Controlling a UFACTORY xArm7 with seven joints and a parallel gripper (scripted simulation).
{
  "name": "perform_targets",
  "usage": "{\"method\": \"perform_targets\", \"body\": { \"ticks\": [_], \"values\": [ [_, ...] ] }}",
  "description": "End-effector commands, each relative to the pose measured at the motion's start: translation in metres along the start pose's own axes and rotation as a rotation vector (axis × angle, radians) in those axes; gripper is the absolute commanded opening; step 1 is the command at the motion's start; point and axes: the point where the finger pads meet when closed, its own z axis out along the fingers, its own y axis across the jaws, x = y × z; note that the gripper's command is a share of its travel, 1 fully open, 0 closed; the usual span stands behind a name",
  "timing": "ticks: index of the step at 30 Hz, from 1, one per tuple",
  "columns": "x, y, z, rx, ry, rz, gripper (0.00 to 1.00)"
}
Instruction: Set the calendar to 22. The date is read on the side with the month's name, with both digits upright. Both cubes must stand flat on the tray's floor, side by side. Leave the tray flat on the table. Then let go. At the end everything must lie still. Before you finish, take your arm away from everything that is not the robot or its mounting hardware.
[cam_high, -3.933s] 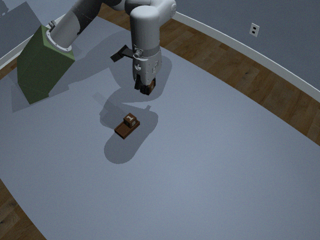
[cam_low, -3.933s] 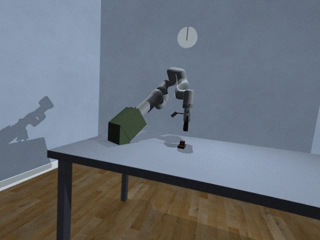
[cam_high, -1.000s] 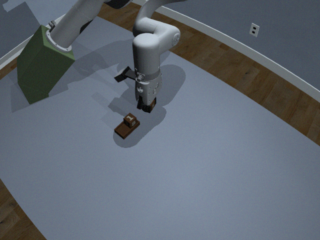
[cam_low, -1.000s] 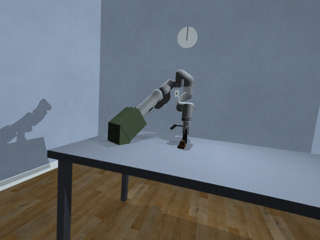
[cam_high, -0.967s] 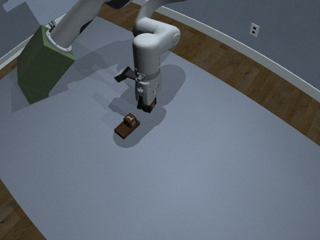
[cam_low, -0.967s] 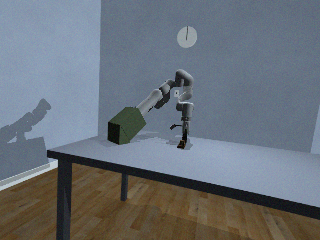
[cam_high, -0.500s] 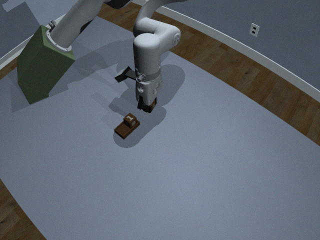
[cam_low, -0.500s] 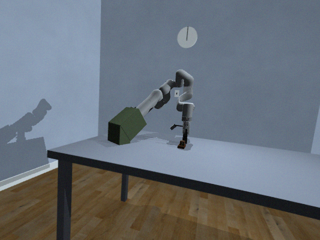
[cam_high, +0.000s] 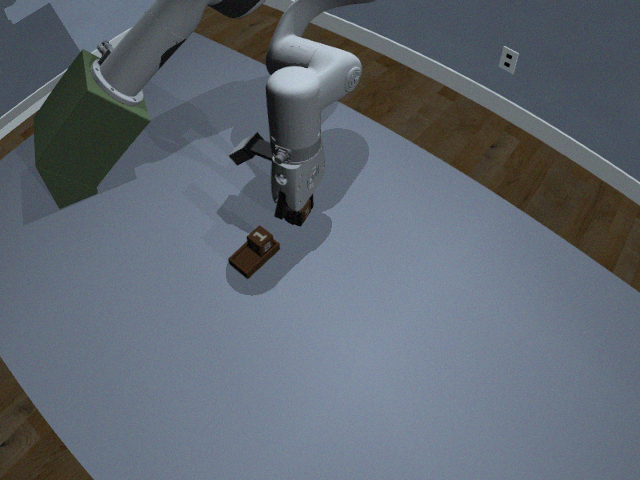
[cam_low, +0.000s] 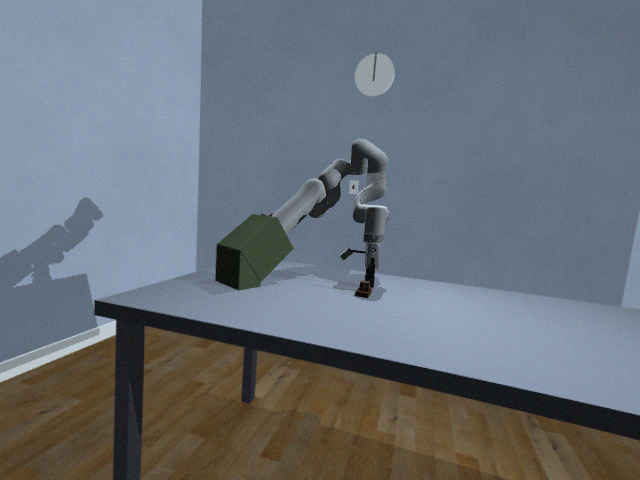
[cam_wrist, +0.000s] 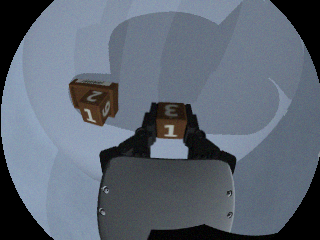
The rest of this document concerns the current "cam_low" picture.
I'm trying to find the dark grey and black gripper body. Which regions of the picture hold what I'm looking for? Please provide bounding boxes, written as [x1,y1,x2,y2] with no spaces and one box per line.
[363,240,383,270]

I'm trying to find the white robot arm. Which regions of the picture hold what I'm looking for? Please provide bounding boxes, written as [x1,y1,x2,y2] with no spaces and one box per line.
[261,139,389,242]

